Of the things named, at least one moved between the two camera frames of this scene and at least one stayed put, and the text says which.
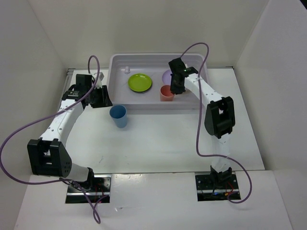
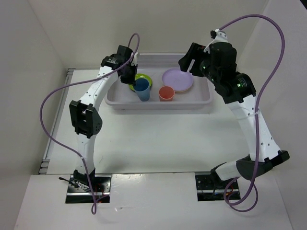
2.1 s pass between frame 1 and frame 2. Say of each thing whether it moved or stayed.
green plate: stayed
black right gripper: moved
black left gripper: moved
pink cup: stayed
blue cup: moved
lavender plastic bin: stayed
